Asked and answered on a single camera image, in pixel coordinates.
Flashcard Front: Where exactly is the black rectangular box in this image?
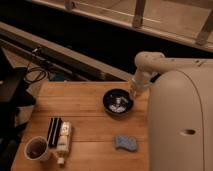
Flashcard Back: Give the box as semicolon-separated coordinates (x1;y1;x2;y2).
47;117;62;148

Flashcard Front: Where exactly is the white mug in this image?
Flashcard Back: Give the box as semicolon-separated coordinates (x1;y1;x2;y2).
24;136;51;162

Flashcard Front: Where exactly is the blue sponge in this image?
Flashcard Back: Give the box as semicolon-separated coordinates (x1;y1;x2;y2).
115;135;138;152

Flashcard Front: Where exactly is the black ceramic bowl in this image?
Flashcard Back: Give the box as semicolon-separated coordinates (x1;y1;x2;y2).
103;89;134;116

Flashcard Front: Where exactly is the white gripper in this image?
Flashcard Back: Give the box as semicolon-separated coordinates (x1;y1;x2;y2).
129;69;156;100

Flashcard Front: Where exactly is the black chair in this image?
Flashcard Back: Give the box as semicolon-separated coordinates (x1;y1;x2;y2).
0;47;36;171

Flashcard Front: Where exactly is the white plastic bottle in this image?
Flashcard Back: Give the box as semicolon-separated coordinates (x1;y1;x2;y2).
56;122;72;165

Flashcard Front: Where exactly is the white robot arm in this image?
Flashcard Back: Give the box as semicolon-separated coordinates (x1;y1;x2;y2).
130;52;213;171

